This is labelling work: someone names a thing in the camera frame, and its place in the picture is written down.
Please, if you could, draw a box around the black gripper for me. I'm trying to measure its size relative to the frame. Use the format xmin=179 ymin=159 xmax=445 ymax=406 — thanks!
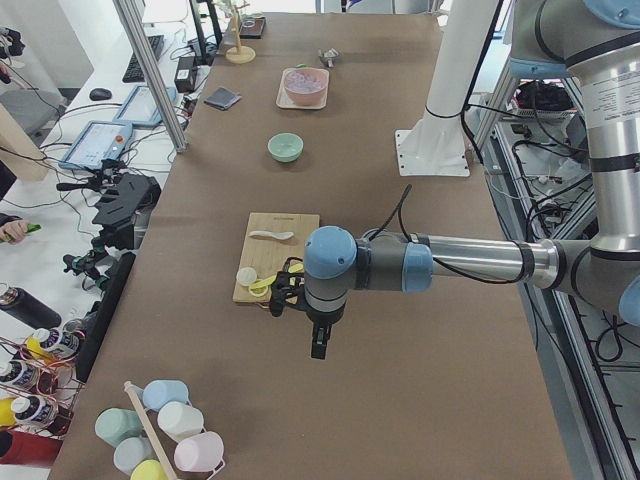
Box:
xmin=306 ymin=306 xmax=343 ymax=359

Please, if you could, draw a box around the white ceramic spoon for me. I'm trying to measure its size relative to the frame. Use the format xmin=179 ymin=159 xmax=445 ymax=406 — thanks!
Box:
xmin=248 ymin=230 xmax=295 ymax=241

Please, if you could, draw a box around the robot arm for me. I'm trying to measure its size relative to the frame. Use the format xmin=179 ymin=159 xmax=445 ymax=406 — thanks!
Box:
xmin=298 ymin=1 xmax=639 ymax=359

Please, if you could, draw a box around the mint green bowl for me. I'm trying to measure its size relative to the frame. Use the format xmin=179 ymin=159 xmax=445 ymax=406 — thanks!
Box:
xmin=267 ymin=132 xmax=304 ymax=163

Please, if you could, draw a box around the pink bowl of ice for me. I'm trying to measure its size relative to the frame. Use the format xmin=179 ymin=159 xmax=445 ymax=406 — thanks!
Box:
xmin=283 ymin=67 xmax=329 ymax=106

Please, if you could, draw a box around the metal ice scoop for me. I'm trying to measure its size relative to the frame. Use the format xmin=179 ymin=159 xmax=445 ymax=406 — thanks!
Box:
xmin=318 ymin=48 xmax=340 ymax=68

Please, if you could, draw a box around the yellow plastic knife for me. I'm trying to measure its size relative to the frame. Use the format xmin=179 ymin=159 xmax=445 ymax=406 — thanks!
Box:
xmin=249 ymin=263 xmax=304 ymax=292

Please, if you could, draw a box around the lemon slice stack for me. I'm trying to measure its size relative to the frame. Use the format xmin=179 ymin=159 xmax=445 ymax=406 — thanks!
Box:
xmin=288 ymin=263 xmax=304 ymax=273

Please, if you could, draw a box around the lemon slice near bun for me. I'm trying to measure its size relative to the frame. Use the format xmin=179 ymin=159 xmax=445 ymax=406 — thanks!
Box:
xmin=248 ymin=280 xmax=270 ymax=298

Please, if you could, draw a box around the wooden cutting board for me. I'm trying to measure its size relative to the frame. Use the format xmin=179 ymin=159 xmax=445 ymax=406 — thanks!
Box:
xmin=239 ymin=212 xmax=320 ymax=279

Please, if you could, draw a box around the pastel cup rack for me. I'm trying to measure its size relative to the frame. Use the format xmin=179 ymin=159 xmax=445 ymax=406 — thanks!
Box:
xmin=94 ymin=379 xmax=226 ymax=479

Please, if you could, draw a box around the cream serving tray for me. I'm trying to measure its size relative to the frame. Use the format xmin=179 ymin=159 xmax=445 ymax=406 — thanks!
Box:
xmin=275 ymin=67 xmax=329 ymax=110

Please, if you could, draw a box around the grey folded cloth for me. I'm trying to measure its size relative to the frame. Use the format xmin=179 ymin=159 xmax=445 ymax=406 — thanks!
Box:
xmin=204 ymin=87 xmax=242 ymax=111

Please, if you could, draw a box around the bottle rack with bottles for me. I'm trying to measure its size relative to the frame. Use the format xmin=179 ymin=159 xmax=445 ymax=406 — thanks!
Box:
xmin=1 ymin=329 xmax=85 ymax=440

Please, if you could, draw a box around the blue teach pendant far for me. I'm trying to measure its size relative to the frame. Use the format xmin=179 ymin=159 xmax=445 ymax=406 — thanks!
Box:
xmin=113 ymin=85 xmax=162 ymax=128

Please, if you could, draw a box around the blue teach pendant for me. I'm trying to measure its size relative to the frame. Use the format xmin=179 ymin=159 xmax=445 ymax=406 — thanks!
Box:
xmin=58 ymin=121 xmax=133 ymax=170
xmin=113 ymin=85 xmax=162 ymax=128

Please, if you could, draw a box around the wooden cup tree stand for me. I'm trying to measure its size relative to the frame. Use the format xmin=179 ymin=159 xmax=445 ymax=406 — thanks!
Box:
xmin=215 ymin=0 xmax=256 ymax=65

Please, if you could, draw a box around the blue teach pendant near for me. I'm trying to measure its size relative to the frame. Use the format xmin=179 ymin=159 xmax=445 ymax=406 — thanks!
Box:
xmin=58 ymin=121 xmax=133 ymax=170

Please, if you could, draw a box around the black water bottle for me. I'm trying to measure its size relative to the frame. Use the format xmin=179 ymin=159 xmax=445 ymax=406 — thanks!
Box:
xmin=1 ymin=286 xmax=61 ymax=329

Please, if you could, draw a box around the black keyboard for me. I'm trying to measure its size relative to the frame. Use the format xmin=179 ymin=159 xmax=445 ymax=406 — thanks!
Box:
xmin=121 ymin=33 xmax=166 ymax=84

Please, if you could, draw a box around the black computer mouse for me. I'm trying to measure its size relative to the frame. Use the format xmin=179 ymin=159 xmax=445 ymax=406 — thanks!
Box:
xmin=89 ymin=88 xmax=112 ymax=101

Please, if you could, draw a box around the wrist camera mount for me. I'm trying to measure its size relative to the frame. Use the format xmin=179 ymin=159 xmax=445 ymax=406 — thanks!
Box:
xmin=268 ymin=257 xmax=307 ymax=317

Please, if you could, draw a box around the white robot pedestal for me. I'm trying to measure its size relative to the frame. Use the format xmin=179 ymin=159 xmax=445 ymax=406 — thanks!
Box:
xmin=395 ymin=0 xmax=502 ymax=177

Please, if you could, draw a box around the aluminium frame post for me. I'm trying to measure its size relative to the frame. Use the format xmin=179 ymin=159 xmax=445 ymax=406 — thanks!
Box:
xmin=113 ymin=0 xmax=187 ymax=154

